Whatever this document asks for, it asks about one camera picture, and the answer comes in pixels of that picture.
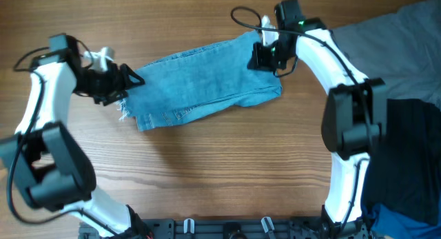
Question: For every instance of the blue garment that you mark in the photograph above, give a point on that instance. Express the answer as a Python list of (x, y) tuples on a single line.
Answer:
[(387, 223)]

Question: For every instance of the grey t-shirt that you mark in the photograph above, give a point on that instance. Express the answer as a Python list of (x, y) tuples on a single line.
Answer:
[(401, 48)]

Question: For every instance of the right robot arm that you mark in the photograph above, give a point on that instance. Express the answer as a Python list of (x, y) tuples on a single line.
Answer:
[(355, 115)]

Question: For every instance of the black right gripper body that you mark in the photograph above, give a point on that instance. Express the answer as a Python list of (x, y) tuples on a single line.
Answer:
[(272, 55)]

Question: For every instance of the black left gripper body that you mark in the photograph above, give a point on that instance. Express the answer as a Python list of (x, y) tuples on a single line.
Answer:
[(103, 85)]

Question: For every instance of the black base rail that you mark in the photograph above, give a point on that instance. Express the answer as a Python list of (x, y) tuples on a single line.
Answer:
[(303, 227)]

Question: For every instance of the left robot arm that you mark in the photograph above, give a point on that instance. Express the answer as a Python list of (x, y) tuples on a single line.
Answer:
[(44, 162)]

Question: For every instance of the black garment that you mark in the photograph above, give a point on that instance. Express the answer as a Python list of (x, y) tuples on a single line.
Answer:
[(404, 170)]

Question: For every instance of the light blue denim jeans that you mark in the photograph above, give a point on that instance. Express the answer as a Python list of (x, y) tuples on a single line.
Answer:
[(190, 85)]

